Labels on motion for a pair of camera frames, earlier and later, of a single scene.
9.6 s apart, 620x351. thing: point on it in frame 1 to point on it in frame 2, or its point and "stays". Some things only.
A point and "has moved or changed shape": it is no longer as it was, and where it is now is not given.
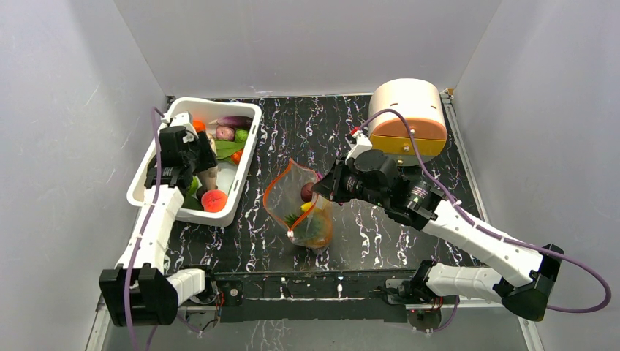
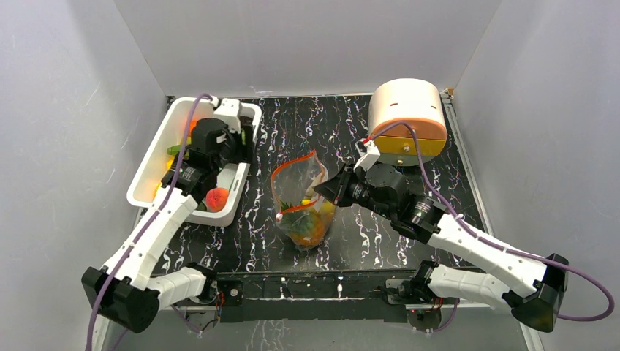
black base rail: (311, 296) stays
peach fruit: (214, 200) stays
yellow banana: (305, 206) to (323, 208)
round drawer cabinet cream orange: (421, 102) stays
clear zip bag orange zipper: (309, 224) has moved or changed shape
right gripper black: (332, 181) stays
